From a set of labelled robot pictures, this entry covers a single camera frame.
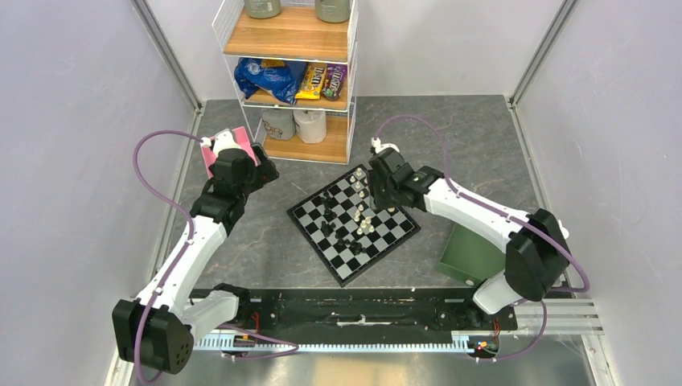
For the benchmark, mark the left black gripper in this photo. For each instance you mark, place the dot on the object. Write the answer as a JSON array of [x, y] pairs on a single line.
[[266, 170]]

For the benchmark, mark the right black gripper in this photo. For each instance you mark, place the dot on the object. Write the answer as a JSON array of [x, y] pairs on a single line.
[[374, 181]]

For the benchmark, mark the black white chess board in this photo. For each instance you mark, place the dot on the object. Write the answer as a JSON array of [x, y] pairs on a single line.
[[391, 230]]

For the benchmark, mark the white wire wooden shelf rack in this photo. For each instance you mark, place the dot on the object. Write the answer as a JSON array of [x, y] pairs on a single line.
[[295, 34]]

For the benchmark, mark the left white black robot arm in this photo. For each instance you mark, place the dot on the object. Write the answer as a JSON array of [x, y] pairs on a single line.
[[158, 329]]

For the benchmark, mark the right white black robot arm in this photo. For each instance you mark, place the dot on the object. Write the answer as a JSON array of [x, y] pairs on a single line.
[[534, 244]]

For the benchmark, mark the white chess pieces corner group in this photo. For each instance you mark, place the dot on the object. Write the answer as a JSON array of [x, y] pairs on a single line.
[[359, 182]]

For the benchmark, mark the white chess pieces centre group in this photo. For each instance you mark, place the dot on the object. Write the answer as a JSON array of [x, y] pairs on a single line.
[[363, 219]]

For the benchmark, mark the black chess pieces group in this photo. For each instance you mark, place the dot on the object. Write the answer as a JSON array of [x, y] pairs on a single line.
[[333, 224]]

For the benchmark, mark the pink plastic bin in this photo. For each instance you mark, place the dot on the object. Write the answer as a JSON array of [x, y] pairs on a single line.
[[242, 138]]

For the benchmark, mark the white toilet paper roll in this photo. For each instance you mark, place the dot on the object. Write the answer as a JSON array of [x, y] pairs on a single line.
[[311, 125]]

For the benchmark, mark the blue snack bag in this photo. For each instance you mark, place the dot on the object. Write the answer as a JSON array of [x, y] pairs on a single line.
[[279, 78]]

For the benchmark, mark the yellow M&M candy bag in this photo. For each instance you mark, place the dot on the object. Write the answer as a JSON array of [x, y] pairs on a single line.
[[312, 82]]

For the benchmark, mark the green plastic tray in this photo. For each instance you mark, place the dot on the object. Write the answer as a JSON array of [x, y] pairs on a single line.
[[470, 258]]

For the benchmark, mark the brown M&M candy bag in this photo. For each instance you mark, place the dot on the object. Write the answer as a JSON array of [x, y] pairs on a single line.
[[334, 81]]

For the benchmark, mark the left green bottle on shelf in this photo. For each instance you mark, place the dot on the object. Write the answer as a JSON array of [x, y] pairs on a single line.
[[262, 9]]

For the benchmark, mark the green bottle on shelf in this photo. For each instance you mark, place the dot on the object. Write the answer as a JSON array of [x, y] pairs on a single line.
[[332, 11], [262, 9]]

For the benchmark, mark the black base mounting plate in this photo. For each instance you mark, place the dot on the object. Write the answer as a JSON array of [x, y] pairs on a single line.
[[438, 309]]

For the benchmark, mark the right green bottle on shelf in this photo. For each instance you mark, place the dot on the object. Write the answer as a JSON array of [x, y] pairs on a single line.
[[332, 11]]

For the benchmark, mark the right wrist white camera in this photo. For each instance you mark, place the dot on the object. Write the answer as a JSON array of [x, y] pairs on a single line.
[[378, 146]]

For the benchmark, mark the wrist white camera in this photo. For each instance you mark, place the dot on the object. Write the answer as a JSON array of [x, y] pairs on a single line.
[[378, 146], [223, 140]]

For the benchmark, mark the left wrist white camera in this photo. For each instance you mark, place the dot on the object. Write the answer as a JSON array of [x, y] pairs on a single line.
[[223, 140]]

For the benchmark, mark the white cable duct strip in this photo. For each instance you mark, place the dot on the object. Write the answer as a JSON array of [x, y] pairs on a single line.
[[230, 342]]

